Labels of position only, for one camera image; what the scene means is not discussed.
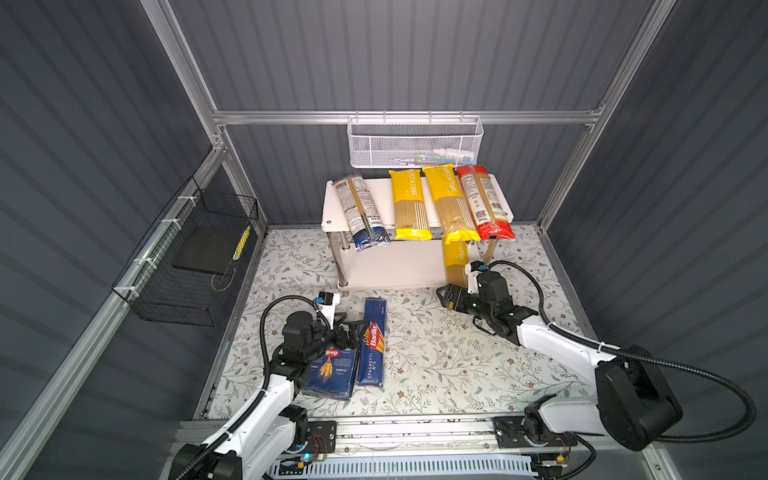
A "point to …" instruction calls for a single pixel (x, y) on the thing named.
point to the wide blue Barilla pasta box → (331, 374)
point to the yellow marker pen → (241, 243)
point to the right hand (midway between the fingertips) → (450, 294)
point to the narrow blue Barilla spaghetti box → (372, 352)
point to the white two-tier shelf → (404, 264)
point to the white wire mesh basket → (413, 141)
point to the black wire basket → (182, 271)
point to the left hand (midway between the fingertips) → (357, 319)
